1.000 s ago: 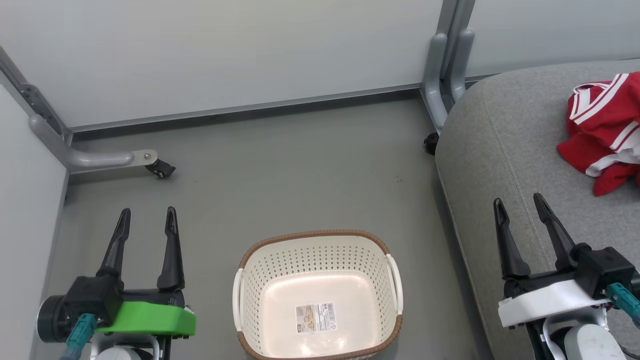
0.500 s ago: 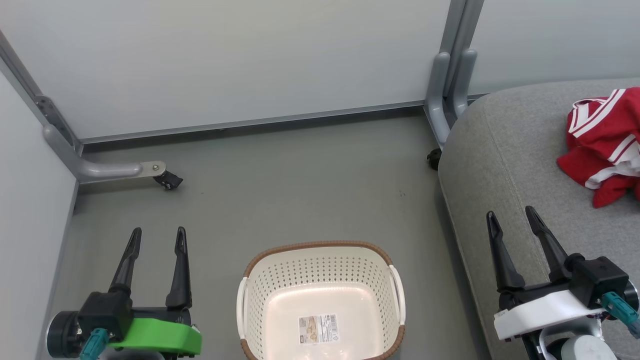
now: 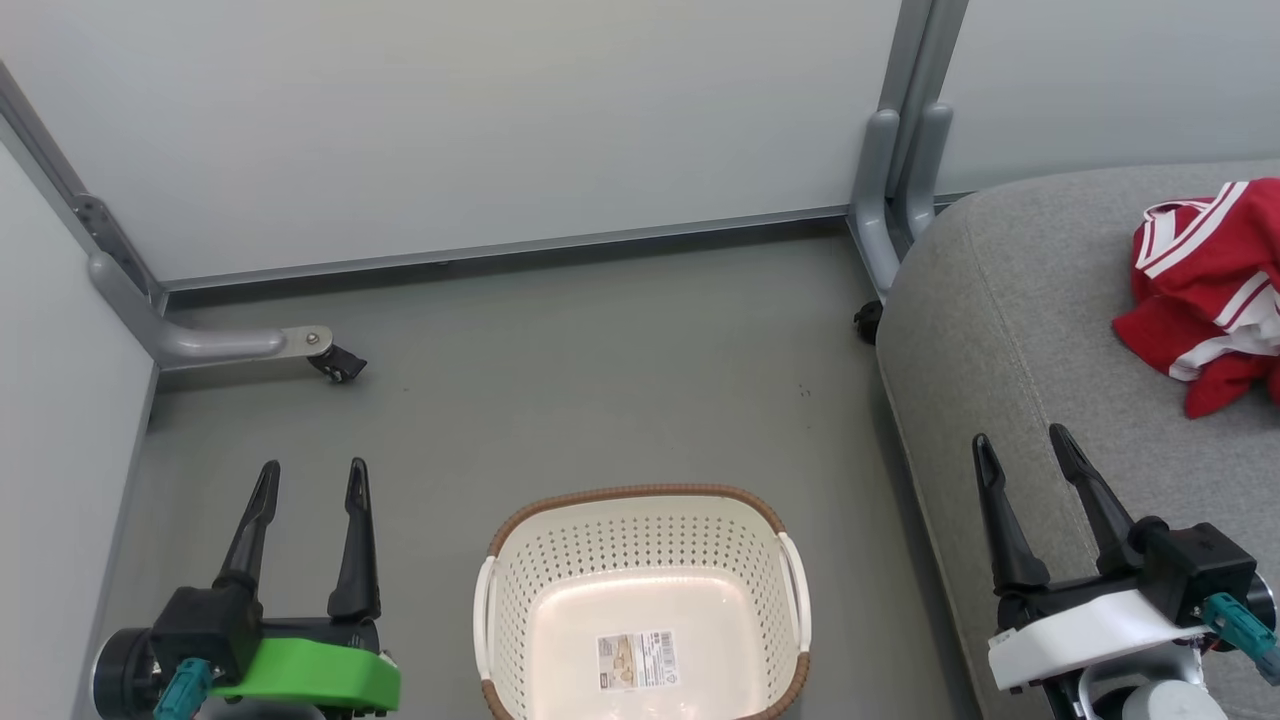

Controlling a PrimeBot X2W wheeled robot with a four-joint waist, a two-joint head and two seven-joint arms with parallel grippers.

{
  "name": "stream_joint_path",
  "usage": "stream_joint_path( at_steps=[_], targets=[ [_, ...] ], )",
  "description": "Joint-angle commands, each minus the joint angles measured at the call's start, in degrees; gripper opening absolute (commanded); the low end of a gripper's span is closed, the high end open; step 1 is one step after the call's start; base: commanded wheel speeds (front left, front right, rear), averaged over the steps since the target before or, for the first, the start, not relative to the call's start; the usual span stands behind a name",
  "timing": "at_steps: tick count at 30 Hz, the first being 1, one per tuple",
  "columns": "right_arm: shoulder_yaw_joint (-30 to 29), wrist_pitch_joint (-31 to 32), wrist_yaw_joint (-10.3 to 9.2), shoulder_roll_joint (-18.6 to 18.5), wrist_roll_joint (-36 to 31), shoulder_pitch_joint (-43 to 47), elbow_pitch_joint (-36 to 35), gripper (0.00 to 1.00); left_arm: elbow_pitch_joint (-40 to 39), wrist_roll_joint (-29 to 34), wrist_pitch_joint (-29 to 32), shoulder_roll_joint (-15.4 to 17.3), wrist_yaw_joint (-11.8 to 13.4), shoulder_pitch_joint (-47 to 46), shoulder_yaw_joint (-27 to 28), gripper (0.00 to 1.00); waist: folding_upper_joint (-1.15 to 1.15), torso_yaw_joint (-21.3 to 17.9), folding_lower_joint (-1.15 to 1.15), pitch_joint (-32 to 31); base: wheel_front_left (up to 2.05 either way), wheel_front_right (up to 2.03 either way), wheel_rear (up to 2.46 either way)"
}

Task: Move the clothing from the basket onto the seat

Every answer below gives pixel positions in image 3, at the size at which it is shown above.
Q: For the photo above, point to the paper label sticker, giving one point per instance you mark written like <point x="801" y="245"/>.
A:
<point x="637" y="660"/>

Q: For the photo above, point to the red and white garment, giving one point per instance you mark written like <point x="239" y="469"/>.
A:
<point x="1205" y="290"/>

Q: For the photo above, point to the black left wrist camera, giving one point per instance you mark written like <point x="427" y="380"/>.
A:
<point x="190" y="630"/>

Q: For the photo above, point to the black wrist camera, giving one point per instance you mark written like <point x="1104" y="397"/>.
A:
<point x="1200" y="565"/>
<point x="190" y="630"/>

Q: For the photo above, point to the grey metal partition post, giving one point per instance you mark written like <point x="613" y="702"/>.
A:
<point x="925" y="50"/>
<point x="100" y="225"/>

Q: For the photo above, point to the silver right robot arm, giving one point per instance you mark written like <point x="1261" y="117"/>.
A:
<point x="1150" y="695"/>

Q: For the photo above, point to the grey fabric sofa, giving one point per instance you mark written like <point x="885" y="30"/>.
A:
<point x="1000" y="330"/>

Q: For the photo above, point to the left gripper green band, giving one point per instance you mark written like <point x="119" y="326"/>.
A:
<point x="310" y="670"/>

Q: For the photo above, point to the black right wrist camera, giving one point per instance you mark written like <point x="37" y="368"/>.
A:
<point x="1200" y="565"/>

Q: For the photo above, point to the cream laundry basket brown rim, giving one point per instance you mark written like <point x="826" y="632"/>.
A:
<point x="640" y="600"/>

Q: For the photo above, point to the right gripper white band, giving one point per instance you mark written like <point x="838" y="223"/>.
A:
<point x="1080" y="625"/>

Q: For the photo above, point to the black caster wheel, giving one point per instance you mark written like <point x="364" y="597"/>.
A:
<point x="340" y="365"/>
<point x="868" y="322"/>

